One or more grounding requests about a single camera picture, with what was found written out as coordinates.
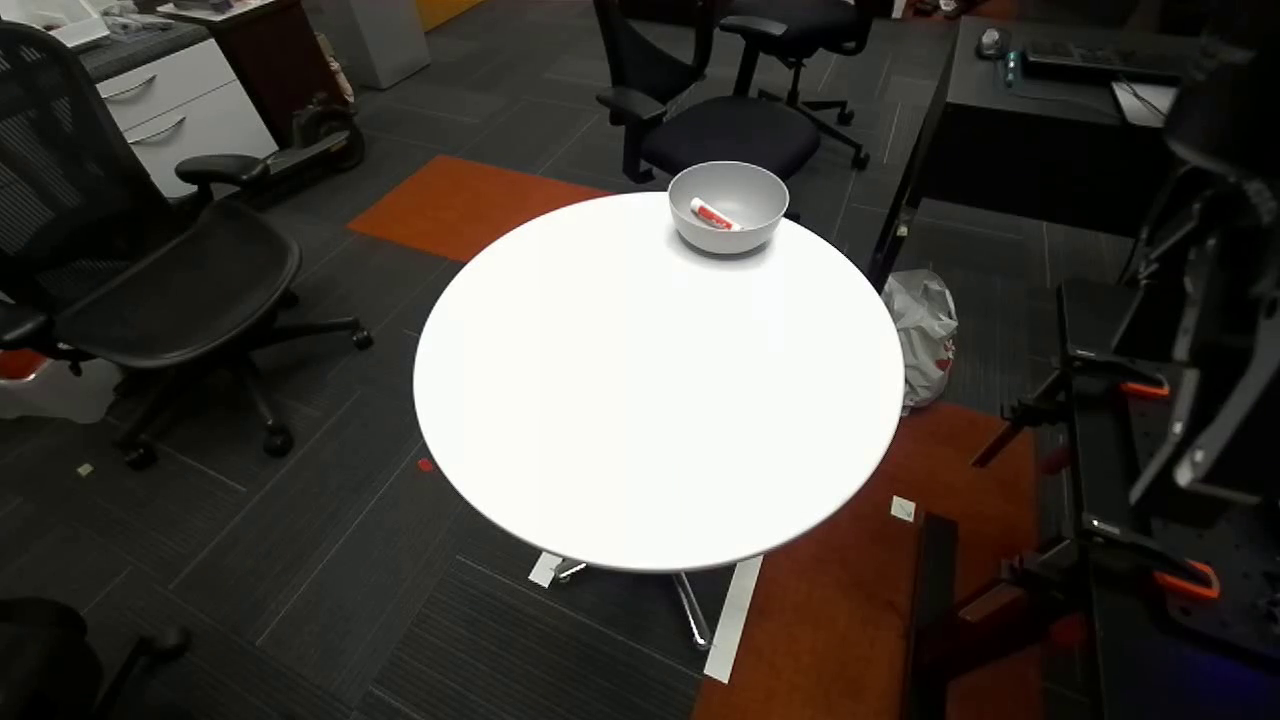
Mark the red and white marker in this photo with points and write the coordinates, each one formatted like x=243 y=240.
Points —
x=714 y=219

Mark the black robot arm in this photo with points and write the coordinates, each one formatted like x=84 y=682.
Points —
x=1232 y=122

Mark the grey bowl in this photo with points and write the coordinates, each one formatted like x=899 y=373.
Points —
x=763 y=201

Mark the white table base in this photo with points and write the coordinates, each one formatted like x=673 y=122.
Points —
x=733 y=622

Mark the white plastic bag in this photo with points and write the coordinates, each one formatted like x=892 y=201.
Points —
x=923 y=322

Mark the small white floor tag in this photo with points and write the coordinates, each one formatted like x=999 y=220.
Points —
x=905 y=510

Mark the black desk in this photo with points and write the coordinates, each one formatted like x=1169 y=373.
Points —
x=1043 y=135

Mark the grey computer mouse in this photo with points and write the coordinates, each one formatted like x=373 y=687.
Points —
x=988 y=41

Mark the black mesh office chair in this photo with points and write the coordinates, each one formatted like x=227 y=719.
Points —
x=174 y=284

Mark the brown wooden cabinet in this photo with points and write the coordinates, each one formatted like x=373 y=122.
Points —
x=274 y=55

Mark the orange and black bar clamp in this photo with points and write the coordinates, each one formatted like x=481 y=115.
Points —
x=1146 y=388
x=1188 y=582

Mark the white drawer cabinet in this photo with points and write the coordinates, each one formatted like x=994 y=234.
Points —
x=186 y=115

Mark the black keyboard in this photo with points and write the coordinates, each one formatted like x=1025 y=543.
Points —
x=1104 y=61

